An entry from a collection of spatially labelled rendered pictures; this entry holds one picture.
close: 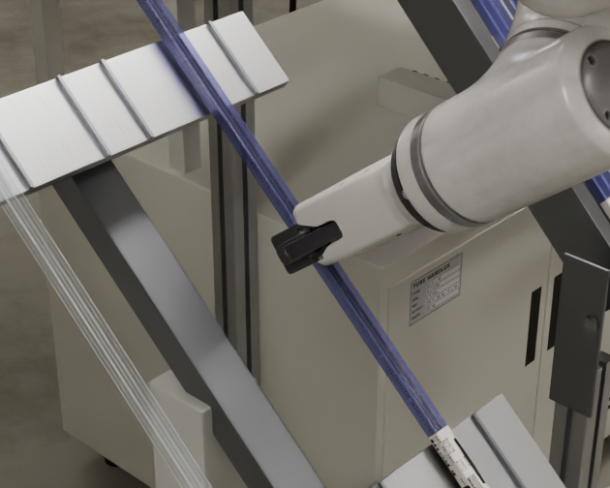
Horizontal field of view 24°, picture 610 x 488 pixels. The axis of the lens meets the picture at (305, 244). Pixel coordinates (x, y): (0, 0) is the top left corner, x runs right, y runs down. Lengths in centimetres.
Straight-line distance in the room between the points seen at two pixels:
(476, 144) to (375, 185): 9
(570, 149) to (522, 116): 3
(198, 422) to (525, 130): 36
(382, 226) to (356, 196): 3
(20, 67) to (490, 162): 303
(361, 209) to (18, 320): 181
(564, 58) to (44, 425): 171
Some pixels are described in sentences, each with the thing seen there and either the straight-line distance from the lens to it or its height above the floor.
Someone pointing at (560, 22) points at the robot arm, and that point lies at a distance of 90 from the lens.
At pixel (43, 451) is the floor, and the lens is 236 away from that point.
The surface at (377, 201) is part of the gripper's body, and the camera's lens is 93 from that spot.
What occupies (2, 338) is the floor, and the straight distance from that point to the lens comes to 266.
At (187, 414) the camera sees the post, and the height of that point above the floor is 80.
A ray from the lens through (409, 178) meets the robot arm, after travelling 91.
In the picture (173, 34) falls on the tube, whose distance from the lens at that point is 109.
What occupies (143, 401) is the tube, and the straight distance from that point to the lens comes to 94.
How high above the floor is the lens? 143
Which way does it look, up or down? 30 degrees down
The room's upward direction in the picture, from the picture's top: straight up
